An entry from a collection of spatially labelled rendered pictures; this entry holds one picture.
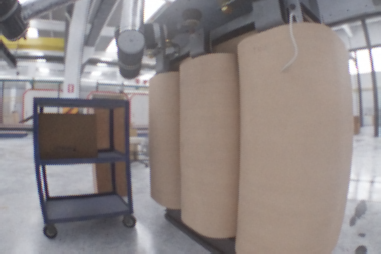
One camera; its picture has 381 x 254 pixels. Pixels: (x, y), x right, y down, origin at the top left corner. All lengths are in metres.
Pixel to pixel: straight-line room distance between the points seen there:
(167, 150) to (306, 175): 0.87
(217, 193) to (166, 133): 0.52
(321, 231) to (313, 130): 0.34
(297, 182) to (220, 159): 0.39
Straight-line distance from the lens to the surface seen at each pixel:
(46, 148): 1.38
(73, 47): 11.71
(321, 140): 0.65
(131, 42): 0.79
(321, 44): 0.69
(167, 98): 1.27
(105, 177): 2.10
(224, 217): 1.01
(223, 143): 0.90
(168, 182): 1.33
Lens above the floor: 0.78
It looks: 3 degrees up
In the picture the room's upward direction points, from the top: straight up
